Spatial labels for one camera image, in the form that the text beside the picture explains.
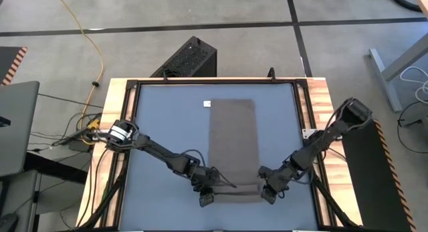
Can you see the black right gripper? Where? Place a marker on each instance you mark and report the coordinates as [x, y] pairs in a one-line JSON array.
[[277, 178]]

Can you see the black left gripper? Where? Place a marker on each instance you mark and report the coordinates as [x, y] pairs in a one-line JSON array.
[[204, 178]]

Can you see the grey-brown terry towel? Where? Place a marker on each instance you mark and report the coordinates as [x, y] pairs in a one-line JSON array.
[[234, 141]]

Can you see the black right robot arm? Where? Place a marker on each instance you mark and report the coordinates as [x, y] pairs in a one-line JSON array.
[[331, 130]]

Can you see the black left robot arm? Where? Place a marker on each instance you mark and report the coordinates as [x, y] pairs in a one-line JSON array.
[[160, 153]]

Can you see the black mat orange stripes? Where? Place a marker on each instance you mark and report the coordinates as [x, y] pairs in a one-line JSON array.
[[368, 192], [8, 61]]

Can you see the black computer tower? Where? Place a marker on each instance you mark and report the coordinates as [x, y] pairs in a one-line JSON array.
[[190, 58]]

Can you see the grey table leg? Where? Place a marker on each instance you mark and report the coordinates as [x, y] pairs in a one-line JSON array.
[[384, 81]]

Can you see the grey desk surface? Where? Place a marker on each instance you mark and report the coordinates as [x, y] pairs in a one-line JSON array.
[[18, 125]]

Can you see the silver metal bracket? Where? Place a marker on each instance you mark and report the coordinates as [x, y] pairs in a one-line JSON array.
[[306, 133]]

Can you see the black table frame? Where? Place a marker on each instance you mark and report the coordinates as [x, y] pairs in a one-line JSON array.
[[217, 82]]

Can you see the black mount clamp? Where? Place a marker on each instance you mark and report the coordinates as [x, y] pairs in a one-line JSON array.
[[165, 76], [272, 75]]

